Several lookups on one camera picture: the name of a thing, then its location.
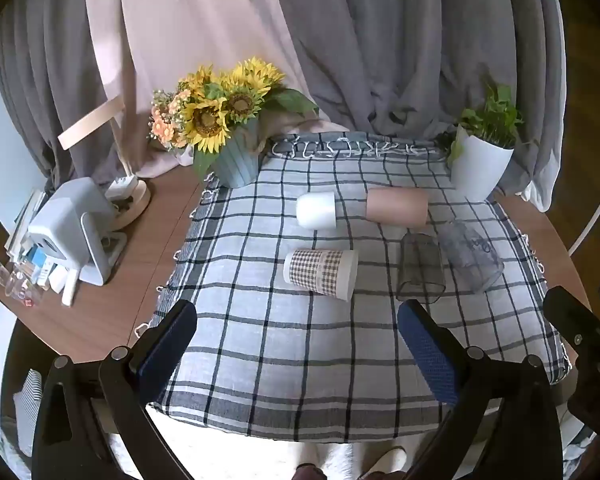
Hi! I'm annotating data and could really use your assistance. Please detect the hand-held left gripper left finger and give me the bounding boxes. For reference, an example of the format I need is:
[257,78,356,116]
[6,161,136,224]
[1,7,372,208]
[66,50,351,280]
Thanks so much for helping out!
[32,299,199,480]

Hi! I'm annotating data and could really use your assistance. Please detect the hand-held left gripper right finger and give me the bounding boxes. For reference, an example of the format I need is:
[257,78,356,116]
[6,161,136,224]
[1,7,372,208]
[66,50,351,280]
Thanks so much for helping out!
[397,299,564,480]

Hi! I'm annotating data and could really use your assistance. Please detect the smoky clear glass cup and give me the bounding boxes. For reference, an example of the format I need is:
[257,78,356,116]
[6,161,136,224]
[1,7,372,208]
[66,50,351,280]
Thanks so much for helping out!
[397,231,447,305]

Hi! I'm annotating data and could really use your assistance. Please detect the clear plastic cup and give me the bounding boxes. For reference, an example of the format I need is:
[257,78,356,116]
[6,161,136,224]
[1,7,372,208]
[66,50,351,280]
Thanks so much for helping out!
[437,219,506,295]

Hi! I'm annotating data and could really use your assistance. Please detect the brown checked paper cup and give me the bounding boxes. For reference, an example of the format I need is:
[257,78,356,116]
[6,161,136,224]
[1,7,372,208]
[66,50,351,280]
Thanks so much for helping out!
[283,247,359,302]

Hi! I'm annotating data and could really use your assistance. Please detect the pink cup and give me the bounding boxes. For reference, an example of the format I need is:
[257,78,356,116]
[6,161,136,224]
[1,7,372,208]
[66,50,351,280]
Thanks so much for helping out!
[365,187,429,226]

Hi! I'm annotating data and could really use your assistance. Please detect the white cup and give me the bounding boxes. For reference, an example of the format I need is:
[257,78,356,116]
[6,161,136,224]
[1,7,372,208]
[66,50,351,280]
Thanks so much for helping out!
[296,191,339,231]

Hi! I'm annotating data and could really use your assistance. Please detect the white hoop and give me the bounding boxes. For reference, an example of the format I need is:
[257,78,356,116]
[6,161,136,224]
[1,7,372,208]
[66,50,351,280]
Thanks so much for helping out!
[566,159,600,257]

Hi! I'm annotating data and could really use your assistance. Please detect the grey checked tablecloth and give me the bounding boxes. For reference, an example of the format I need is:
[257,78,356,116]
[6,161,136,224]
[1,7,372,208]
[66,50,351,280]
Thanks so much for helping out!
[134,130,574,444]

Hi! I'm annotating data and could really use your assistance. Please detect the white slipper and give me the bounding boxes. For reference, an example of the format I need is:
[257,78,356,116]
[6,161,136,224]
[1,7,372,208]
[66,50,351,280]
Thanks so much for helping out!
[359,447,409,480]

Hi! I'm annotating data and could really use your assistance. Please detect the white tube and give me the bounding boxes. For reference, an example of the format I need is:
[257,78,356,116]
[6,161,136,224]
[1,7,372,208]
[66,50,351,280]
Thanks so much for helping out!
[62,267,82,307]

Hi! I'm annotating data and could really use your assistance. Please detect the striped cushion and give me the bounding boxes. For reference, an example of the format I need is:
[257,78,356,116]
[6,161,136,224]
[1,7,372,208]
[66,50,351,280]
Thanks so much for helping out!
[12,367,44,457]

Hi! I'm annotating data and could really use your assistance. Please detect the white desktop appliance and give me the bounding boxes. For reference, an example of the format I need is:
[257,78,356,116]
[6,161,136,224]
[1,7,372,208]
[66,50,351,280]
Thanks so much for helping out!
[27,177,129,287]

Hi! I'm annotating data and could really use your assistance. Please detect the white power adapter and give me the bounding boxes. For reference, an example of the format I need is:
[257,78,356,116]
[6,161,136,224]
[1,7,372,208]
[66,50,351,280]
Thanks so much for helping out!
[104,174,139,202]

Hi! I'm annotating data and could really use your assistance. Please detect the white plant pot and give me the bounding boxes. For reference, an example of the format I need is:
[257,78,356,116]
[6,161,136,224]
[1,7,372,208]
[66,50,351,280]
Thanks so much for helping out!
[449,124,515,201]

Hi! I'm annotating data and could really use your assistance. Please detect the green leafy plant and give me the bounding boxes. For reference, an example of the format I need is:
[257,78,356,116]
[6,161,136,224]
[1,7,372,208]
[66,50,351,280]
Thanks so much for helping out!
[437,83,529,167]

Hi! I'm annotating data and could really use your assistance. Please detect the blue ribbed vase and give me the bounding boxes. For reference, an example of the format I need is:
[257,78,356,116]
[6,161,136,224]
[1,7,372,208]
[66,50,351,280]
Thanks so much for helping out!
[210,117,264,189]

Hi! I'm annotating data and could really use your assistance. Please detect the wooden desk lamp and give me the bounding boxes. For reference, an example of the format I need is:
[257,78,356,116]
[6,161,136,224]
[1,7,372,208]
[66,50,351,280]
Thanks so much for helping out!
[57,97,153,229]

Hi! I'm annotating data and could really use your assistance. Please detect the sunflower bouquet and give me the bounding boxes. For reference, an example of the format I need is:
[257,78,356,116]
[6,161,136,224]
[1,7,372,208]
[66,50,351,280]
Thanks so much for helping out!
[147,56,321,181]

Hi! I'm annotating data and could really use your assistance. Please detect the grey curtain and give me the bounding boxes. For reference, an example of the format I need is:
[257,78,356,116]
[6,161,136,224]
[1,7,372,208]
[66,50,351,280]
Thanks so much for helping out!
[0,0,569,213]

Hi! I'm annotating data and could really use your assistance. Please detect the pink curtain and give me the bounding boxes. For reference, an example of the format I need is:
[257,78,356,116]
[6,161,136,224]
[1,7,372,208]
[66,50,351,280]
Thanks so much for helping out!
[84,0,351,181]

